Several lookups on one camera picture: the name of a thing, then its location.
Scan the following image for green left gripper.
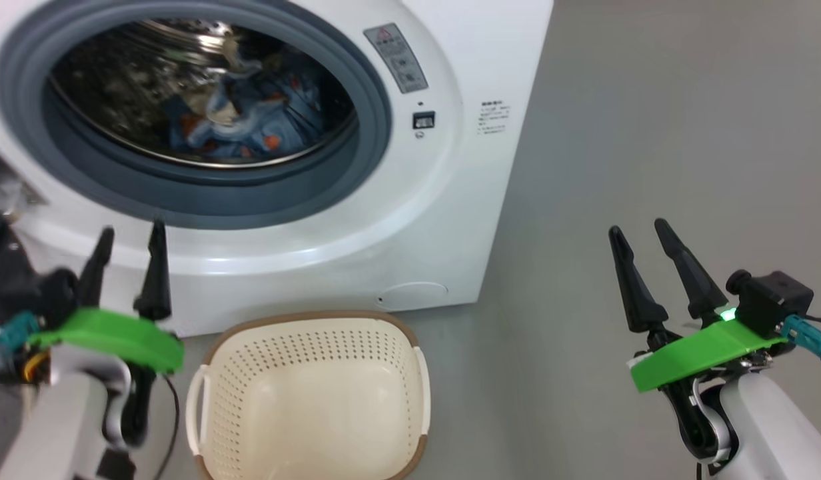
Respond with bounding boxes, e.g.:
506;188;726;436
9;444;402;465
25;220;186;449

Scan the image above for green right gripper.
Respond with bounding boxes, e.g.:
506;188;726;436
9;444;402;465
608;218;790;401

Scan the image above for cream beige garment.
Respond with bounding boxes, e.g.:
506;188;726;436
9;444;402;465
184;40;251;129

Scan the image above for blue patterned garment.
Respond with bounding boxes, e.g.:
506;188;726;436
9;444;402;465
167;60;338;161

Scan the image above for stainless steel washing machine drum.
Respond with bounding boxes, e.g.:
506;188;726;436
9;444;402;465
47;19;358;169

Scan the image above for white front-load washing machine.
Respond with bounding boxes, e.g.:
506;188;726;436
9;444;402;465
0;0;554;337

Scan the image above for cream perforated laundry basket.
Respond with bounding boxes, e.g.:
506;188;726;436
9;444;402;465
186;310;430;480

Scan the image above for round drain filter cover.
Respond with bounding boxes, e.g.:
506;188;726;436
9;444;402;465
377;281;449;311

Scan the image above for grey warning label strip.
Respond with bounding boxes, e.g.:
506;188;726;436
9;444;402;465
364;23;429;94

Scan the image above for teal left camera cable plug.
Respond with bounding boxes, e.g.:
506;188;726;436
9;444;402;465
0;311;42;355

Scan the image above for teal camera cable plug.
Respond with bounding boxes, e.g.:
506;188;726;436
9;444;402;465
0;311;42;355
780;315;821;371

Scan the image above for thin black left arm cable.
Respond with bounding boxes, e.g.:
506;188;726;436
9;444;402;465
152;373;182;480

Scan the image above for teal right camera cable plug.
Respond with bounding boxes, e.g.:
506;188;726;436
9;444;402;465
780;315;821;371

